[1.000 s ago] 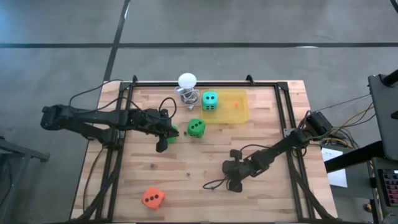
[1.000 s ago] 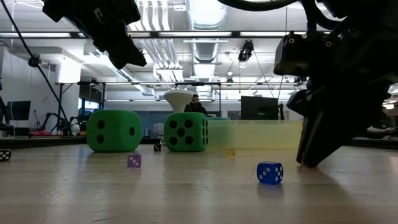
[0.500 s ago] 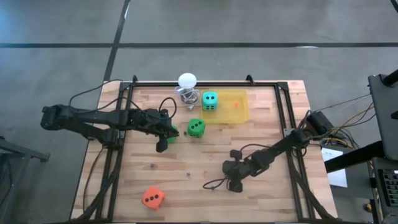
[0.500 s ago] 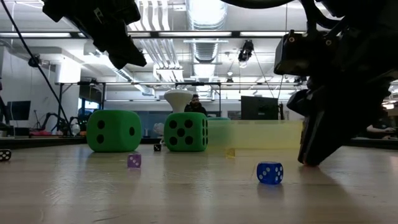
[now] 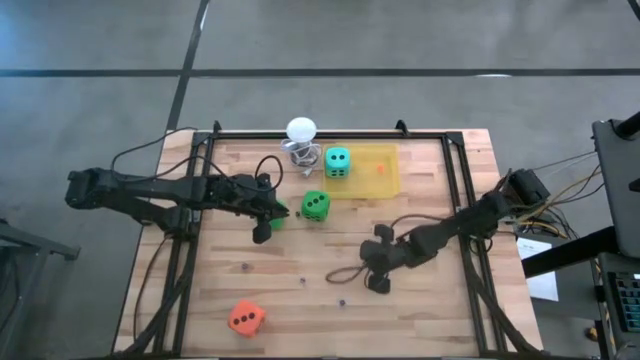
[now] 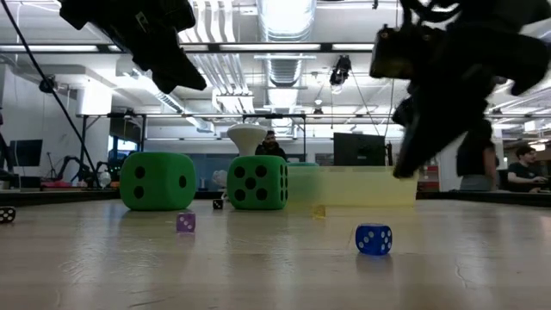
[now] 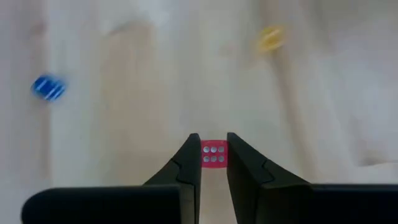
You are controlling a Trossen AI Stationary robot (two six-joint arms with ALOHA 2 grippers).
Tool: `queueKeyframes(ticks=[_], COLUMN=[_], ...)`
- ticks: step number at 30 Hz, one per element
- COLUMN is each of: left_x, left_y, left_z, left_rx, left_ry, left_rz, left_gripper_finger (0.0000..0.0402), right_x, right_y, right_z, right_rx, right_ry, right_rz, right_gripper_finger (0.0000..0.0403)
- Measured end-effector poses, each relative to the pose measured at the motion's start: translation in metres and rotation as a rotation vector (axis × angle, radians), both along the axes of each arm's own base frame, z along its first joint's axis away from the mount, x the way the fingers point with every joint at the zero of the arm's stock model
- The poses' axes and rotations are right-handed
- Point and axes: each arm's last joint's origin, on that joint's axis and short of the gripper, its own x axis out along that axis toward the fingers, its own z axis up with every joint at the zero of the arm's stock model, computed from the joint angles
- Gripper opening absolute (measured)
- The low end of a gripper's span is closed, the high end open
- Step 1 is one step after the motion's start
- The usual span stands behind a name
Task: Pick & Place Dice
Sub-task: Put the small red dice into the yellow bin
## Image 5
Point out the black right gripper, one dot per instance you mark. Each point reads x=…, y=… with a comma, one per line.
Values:
x=382, y=255

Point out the large green foam die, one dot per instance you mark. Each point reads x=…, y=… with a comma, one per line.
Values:
x=315, y=207
x=278, y=224

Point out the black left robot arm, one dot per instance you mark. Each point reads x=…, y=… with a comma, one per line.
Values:
x=150, y=187

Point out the dark grey equipment panel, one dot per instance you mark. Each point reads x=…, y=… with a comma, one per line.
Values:
x=620, y=190

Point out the keyboard with teal keys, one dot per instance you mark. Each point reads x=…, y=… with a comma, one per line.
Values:
x=630, y=300

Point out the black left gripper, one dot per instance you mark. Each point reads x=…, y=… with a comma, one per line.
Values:
x=250, y=195

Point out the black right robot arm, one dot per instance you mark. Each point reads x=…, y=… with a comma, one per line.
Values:
x=475, y=215

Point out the white paper sheet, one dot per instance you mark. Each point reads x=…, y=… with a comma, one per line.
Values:
x=545, y=287

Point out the grey metal stand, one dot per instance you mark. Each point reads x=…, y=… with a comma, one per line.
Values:
x=30, y=240

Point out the large teal foam die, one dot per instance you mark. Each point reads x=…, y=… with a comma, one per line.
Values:
x=337, y=162

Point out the yellow translucent plastic bin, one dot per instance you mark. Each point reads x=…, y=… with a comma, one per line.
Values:
x=370, y=186

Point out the black stand crossbar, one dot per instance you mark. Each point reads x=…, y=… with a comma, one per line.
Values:
x=565, y=252

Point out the black aluminium table frame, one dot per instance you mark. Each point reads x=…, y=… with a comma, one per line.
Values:
x=360, y=135

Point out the white mushroom-shaped lamp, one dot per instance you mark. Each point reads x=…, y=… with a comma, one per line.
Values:
x=301, y=129

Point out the large orange foam die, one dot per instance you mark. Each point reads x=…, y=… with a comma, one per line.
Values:
x=246, y=319

